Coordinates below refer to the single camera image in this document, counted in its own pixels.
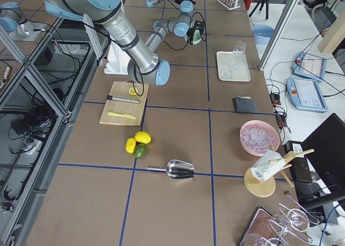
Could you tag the yellow plastic knife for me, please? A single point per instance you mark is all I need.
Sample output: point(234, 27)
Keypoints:
point(129, 116)

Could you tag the aluminium frame post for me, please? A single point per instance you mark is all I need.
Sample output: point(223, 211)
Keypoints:
point(279, 28)

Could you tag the yellow lemon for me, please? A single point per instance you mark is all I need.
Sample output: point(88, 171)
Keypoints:
point(130, 145)
point(142, 137)

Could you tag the green lime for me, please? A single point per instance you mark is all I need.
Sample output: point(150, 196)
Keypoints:
point(140, 151)

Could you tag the blue bowl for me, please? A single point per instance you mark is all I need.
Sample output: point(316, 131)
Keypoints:
point(262, 34)

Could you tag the mint green bowl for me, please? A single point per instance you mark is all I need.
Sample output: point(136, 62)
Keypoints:
point(195, 38)

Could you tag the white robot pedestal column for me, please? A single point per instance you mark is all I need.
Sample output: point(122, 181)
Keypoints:
point(117, 61)

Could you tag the teach pendant near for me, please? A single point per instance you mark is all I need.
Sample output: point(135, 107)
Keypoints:
point(305, 94)

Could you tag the wooden stand with carton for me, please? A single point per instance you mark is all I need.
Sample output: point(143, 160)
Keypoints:
point(259, 179)

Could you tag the yellow lemon front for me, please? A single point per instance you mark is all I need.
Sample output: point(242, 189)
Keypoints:
point(130, 145)

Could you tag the light blue cup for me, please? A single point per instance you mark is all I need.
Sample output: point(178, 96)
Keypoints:
point(186, 6)

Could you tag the clear stemmed glass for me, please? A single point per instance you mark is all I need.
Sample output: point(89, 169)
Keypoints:
point(237, 54)

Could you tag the black camera tripod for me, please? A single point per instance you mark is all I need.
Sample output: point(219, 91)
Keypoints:
point(260, 4)

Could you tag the pink bowl of ice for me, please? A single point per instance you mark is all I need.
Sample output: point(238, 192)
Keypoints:
point(257, 137)

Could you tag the metal ice scoop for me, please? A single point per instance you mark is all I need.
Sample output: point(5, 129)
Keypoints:
point(176, 169)

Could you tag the halved lemon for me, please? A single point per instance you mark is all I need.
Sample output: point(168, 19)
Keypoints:
point(133, 91)

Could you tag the wine glasses on tray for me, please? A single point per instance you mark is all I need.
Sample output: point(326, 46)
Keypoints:
point(288, 227)

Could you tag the teach pendant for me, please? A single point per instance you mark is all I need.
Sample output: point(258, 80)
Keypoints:
point(309, 66)
point(305, 94)

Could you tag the cream bear tray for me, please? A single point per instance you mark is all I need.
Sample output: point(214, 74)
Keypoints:
point(223, 67)

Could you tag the wooden cutting board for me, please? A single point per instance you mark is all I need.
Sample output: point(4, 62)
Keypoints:
point(120, 89)

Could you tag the grey folded cloth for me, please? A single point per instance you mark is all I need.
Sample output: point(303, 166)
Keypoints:
point(244, 105)

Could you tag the black monitor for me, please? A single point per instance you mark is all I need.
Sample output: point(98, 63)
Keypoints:
point(327, 141)

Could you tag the teach pendant far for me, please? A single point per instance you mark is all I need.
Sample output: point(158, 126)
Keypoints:
point(309, 66)

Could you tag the yellow lemon back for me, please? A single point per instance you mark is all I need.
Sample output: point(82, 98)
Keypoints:
point(142, 137)

